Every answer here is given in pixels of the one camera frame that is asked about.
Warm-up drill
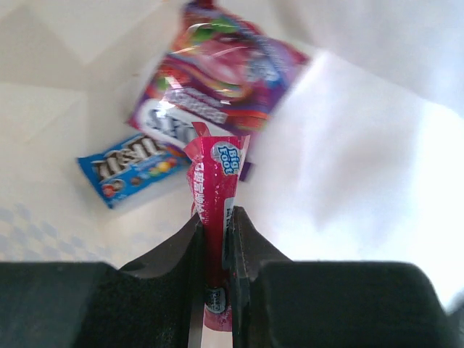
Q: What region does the pink Big Foot candy bag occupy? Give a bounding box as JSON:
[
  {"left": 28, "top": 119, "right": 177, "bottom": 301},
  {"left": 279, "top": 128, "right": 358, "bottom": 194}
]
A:
[{"left": 184, "top": 122, "right": 250, "bottom": 332}]

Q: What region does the blue checkered paper bag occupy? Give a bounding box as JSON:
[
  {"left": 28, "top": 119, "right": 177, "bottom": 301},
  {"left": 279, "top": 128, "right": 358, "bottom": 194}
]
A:
[{"left": 0, "top": 0, "right": 464, "bottom": 283}]

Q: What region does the purple Fox's berries bag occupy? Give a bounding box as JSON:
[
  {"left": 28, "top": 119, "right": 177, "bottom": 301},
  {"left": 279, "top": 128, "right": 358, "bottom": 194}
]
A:
[{"left": 125, "top": 0, "right": 312, "bottom": 182}]

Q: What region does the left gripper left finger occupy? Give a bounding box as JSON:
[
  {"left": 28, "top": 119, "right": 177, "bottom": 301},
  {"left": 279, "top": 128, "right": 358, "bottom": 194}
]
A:
[{"left": 1, "top": 216, "right": 203, "bottom": 347}]

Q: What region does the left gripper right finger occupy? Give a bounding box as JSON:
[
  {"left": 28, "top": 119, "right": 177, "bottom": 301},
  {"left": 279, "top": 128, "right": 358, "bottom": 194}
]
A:
[{"left": 228, "top": 207, "right": 463, "bottom": 347}]

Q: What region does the blue M&M's bag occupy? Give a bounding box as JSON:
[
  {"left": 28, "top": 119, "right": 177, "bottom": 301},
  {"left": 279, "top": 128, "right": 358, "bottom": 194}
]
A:
[{"left": 77, "top": 133, "right": 189, "bottom": 209}]

